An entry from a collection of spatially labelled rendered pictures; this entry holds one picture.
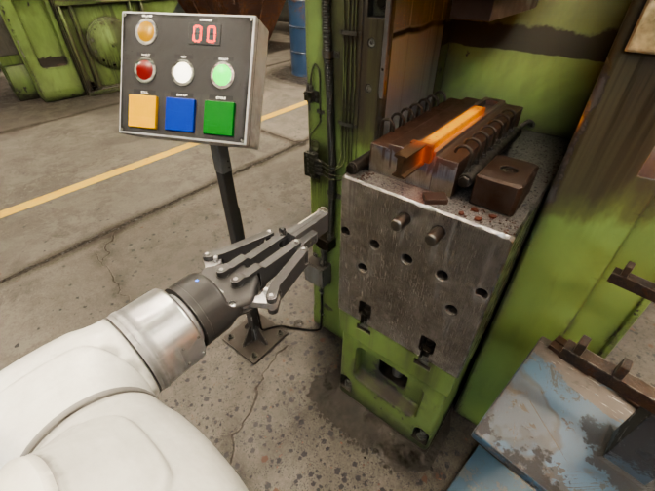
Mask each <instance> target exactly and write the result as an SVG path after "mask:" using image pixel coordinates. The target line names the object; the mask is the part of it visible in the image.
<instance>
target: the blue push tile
mask: <svg viewBox="0 0 655 491"><path fill-rule="evenodd" d="M195 117H196V100H195V99H189V98H177V97H166V118H165V130H167V131H173V132H192V133H195Z"/></svg>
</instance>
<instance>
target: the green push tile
mask: <svg viewBox="0 0 655 491"><path fill-rule="evenodd" d="M235 113H236V103H234V102H226V101H213V100H205V109H204V125H203V133H204V134H211V135H221V136H231V137H234V126H235Z"/></svg>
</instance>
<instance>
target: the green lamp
mask: <svg viewBox="0 0 655 491"><path fill-rule="evenodd" d="M213 79H214V81H215V82H216V83H217V84H218V85H220V86H223V85H226V84H227V83H228V82H229V81H230V79H231V71H230V69H229V67H227V66H226V65H223V64H221V65H219V66H217V67H216V68H215V70H214V72H213Z"/></svg>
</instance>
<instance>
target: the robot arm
mask: <svg viewBox="0 0 655 491"><path fill-rule="evenodd" d="M326 231H328V213H325V212H323V211H321V210H320V211H318V212H317V213H315V214H314V215H312V216H311V217H309V218H308V219H306V220H305V221H303V222H302V223H300V224H295V225H294V226H293V227H291V228H289V229H288V230H287V229H286V228H285V227H280V228H279V233H274V230H272V229H267V230H265V231H262V232H260V233H257V234H255V235H253V236H250V237H248V238H245V239H243V240H241V241H238V242H236V243H234V244H232V245H228V246H226V247H223V248H221V249H215V250H210V251H206V252H204V253H203V254H202V256H203V260H204V263H205V269H203V270H202V271H201V273H191V274H189V275H188V276H186V277H185V278H183V279H181V280H180V281H178V282H177V283H174V284H173V285H171V286H170V287H168V288H166V289H165V291H164V290H162V289H158V288H154V289H152V290H150V291H148V292H147V293H145V294H143V295H142V296H140V297H138V298H137V299H136V300H135V301H133V302H131V303H130V304H128V305H126V306H125V307H123V308H121V309H120V310H118V311H115V312H113V313H111V314H110V315H109V316H108V317H107V318H105V319H103V320H101V321H98V322H96V323H94V324H92V325H90V326H87V327H85V328H82V329H79V330H75V331H72V332H69V333H66V334H64V335H62V336H60V337H59V338H57V339H55V340H53V341H51V342H49V343H47V344H45V345H43V346H42V347H40V348H38V349H36V350H35V351H33V352H31V353H29V354H28V355H26V356H24V357H22V358H21V359H18V360H17V361H15V362H13V363H12V364H10V365H9V366H7V367H5V368H4V369H2V370H1V371H0V491H249V490H248V488H247V486H246V485H245V483H244V482H243V481H242V479H240V477H239V476H238V474H237V473H236V472H235V470H234V469H233V468H232V467H231V465H230V464H229V463H228V462H227V461H226V459H225V458H224V457H223V456H222V455H221V454H220V452H219V451H218V450H217V449H216V448H215V447H214V446H213V445H212V443H211V442H210V441H209V440H208V439H207V438H206V437H205V436H204V435H203V434H202V433H201V432H200V431H199V430H198V429H197V428H196V427H195V426H193V425H192V424H191V423H190V422H189V421H187V420H186V419H185V418H184V417H183V416H182V415H180V414H179V413H177V412H176V411H174V410H172V409H170V408H168V407H167V406H166V405H165V404H164V403H163V402H162V401H160V400H159V399H158V398H157V397H156V396H157V395H158V394H159V393H160V392H162V391H163V390H164V389H166V388H167V387H169V386H170V385H171V384H172V382H173V381H174V380H176V379H177V378H178V377H179V376H181V375H182V374H183V373H184V372H186V371H187V370H188V369H189V368H191V367H192V366H193V365H194V364H195V363H197V362H198V361H199V360H200V359H202V358H203V357H204V356H205V354H206V346H208V345H209V344H210V343H211V342H212V341H213V340H215V339H216V338H217V337H219V336H220V335H221V334H222V333H224V332H225V331H226V330H227V329H229V328H230V327H231V326H232V324H233V323H234V321H235V320H236V319H237V317H239V316H241V315H243V314H247V313H249V312H251V311H252V310H253V309H254V308H263V309H268V313H269V314H271V315H274V314H277V313H278V311H279V307H280V303H281V300H282V298H283V297H284V296H285V294H286V293H287V292H288V291H289V289H290V288H291V286H292V285H293V284H294V282H295V281H296V280H297V279H298V277H299V276H300V275H301V273H302V272H303V271H304V269H305V268H306V267H307V266H308V264H309V256H308V248H309V247H310V246H312V245H313V244H315V243H316V242H317V240H318V238H319V237H320V236H321V235H322V234H324V233H325V232H326ZM264 239H266V242H264ZM274 277H275V278H274ZM273 278H274V279H273ZM272 279H273V281H272V282H271V283H270V284H269V287H265V286H266V285H267V283H268V282H269V281H270V280H272ZM261 289H263V291H262V293H261V294H260V295H258V293H259V291H260V290H261Z"/></svg>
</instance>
